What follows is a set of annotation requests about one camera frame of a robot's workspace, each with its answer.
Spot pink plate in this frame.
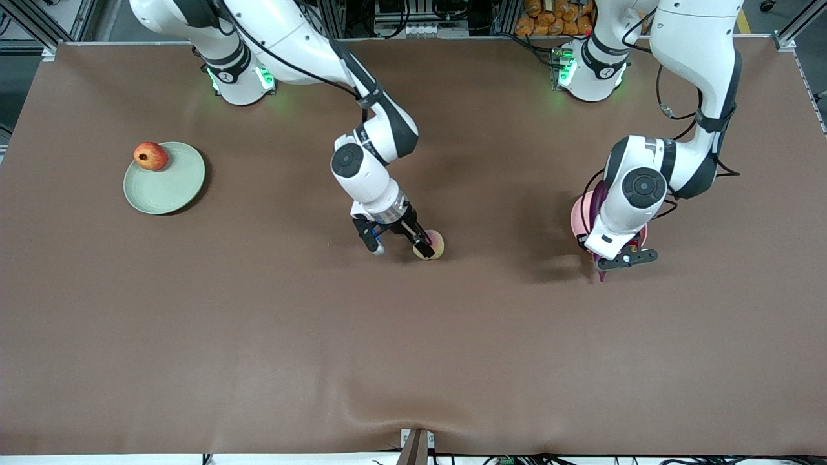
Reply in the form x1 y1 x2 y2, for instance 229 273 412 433
571 189 648 261

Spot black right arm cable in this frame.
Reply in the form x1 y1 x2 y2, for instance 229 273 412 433
194 0 375 130

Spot light green plate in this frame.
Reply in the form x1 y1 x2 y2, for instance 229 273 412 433
123 142 206 216

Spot orange packed goods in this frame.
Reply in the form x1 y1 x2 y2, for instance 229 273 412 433
515 0 598 37

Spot aluminium frame strut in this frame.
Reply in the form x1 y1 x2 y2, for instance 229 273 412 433
0 0 123 62
772 0 827 52

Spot yellow pink peach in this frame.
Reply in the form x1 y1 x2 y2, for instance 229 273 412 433
413 231 445 260

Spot purple eggplant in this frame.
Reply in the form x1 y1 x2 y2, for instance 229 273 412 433
591 181 612 284

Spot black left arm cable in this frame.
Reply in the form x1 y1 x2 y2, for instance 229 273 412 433
578 13 740 240

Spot red apple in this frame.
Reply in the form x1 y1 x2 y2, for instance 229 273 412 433
134 142 169 171

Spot brown table mat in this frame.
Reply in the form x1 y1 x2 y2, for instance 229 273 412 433
0 36 827 456

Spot metal table clamp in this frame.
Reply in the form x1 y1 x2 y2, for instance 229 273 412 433
401 428 435 465

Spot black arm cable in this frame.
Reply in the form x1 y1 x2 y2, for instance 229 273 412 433
194 0 375 130
578 13 740 240

